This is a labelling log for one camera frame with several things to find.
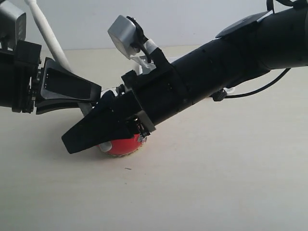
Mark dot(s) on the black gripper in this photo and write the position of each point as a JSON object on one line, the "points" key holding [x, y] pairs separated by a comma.
{"points": [[152, 98]]}

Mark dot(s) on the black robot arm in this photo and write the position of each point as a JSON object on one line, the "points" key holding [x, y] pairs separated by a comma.
{"points": [[245, 50]]}

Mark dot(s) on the white rectangular tray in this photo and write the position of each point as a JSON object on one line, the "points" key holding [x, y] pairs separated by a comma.
{"points": [[173, 59]]}

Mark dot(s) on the wooden drumstick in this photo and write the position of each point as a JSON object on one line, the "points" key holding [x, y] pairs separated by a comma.
{"points": [[58, 54], [105, 147]]}

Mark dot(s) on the red small drum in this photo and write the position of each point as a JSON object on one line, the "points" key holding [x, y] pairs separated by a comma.
{"points": [[125, 147]]}

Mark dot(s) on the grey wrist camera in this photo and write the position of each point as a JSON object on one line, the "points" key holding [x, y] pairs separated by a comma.
{"points": [[12, 24], [127, 35]]}

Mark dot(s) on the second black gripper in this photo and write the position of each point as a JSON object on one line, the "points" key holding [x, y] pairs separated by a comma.
{"points": [[19, 68]]}

